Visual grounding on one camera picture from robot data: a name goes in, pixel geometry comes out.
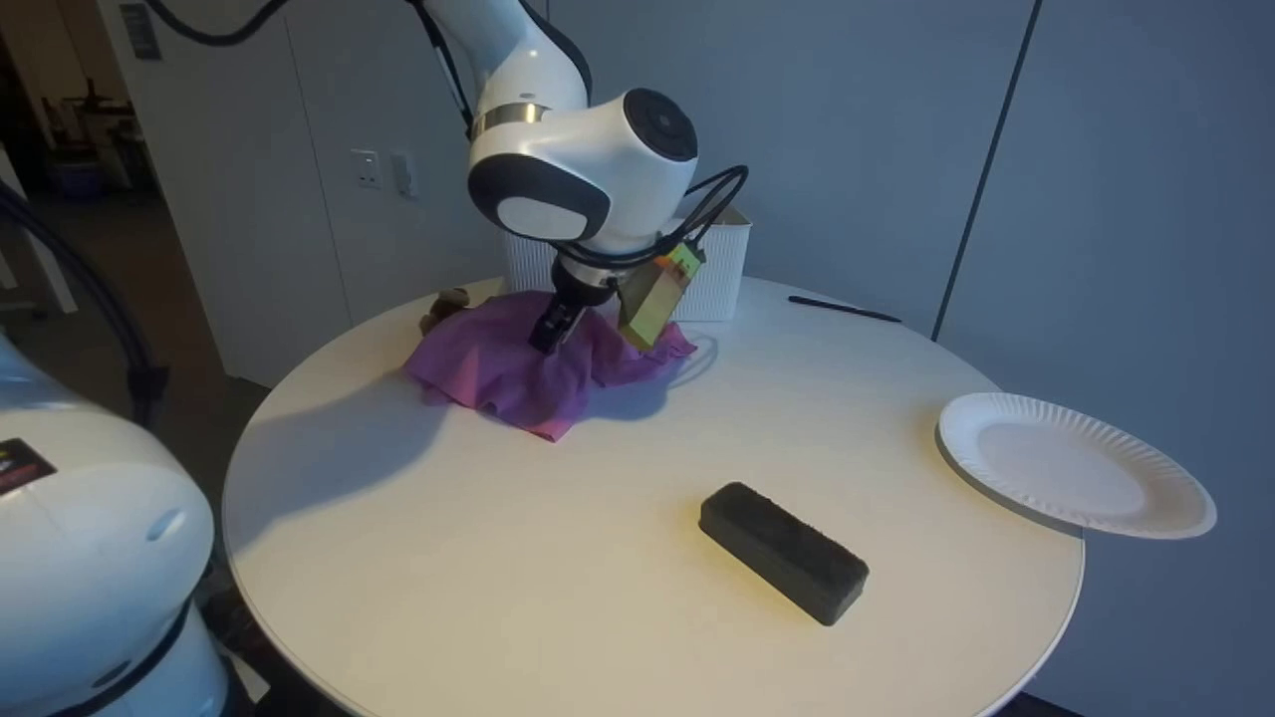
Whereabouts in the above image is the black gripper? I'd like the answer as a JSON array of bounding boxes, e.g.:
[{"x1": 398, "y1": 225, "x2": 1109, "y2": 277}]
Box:
[{"x1": 526, "y1": 253, "x2": 625, "y2": 358}]

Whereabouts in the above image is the pink cloth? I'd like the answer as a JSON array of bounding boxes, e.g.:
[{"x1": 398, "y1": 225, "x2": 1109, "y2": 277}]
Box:
[{"x1": 402, "y1": 291, "x2": 702, "y2": 448}]

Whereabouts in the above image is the white plastic storage bin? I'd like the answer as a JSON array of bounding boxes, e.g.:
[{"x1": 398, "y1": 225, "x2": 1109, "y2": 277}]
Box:
[{"x1": 500, "y1": 202, "x2": 757, "y2": 330}]

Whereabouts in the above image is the black rectangular block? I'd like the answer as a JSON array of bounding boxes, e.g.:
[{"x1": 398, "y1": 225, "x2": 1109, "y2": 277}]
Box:
[{"x1": 697, "y1": 480, "x2": 876, "y2": 630}]

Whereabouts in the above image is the white paper plate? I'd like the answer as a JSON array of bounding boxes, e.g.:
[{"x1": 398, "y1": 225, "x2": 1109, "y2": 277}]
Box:
[{"x1": 935, "y1": 390, "x2": 1220, "y2": 545}]

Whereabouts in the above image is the yellow wrist camera board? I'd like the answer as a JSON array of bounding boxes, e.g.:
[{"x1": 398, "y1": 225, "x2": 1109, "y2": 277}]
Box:
[{"x1": 613, "y1": 238, "x2": 710, "y2": 355}]

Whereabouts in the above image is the white wall outlet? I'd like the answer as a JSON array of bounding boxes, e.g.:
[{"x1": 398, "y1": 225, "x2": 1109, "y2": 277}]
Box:
[
  {"x1": 382, "y1": 147, "x2": 422, "y2": 202},
  {"x1": 348, "y1": 144, "x2": 385, "y2": 197}
]

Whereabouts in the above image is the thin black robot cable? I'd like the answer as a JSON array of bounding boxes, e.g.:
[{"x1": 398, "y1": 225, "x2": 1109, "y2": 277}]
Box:
[{"x1": 545, "y1": 160, "x2": 754, "y2": 278}]

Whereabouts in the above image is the thick black robot hose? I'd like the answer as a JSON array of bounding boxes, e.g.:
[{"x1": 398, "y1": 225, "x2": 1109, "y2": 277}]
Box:
[{"x1": 0, "y1": 179, "x2": 172, "y2": 424}]

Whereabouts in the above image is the grey wall switch panel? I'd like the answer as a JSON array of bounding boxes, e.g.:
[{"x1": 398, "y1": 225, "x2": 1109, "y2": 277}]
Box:
[{"x1": 114, "y1": 0, "x2": 168, "y2": 63}]

